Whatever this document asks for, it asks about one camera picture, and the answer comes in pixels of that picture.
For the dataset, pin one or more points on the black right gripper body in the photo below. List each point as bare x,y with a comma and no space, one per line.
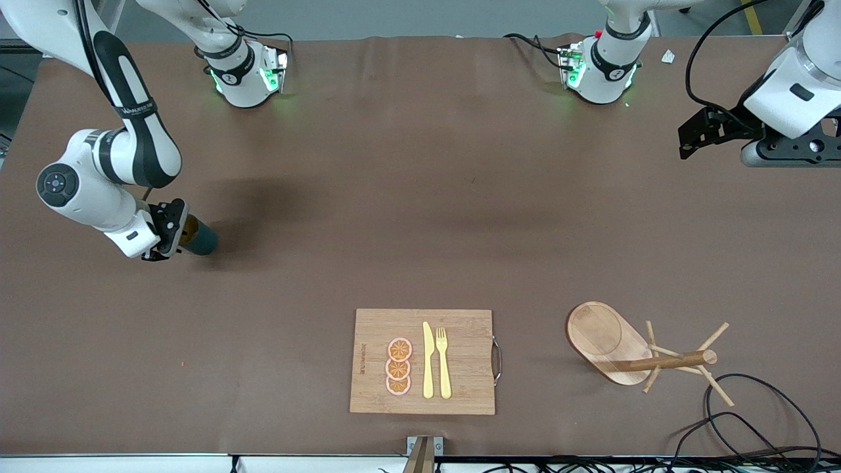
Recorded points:
172,225

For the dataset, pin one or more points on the metal table edge bracket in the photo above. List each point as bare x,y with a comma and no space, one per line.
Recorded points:
439,445

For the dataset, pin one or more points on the white paper scrap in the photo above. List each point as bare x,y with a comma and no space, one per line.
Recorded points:
668,56

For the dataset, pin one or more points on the bamboo cutting board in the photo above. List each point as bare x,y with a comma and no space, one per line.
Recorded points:
466,355

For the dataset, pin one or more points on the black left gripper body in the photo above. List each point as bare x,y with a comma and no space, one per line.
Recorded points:
734,125

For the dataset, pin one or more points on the brown post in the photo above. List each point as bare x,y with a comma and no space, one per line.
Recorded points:
420,460

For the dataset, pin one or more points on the yellow plastic fork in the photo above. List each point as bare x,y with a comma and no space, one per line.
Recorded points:
445,374

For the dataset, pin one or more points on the orange slice toy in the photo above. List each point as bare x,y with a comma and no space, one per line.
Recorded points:
398,386
399,349
397,369

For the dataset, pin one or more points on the brown table cover mat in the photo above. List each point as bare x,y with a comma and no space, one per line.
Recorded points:
460,197

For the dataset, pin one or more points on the dark teal ribbed cup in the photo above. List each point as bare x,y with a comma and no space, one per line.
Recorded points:
204,240

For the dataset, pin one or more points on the yellow plastic knife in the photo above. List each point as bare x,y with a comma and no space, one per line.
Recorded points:
428,361

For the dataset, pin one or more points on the wooden cup tree stand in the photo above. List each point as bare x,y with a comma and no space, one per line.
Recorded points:
594,335

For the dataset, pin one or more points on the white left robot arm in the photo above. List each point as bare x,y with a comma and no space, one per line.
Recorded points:
608,66

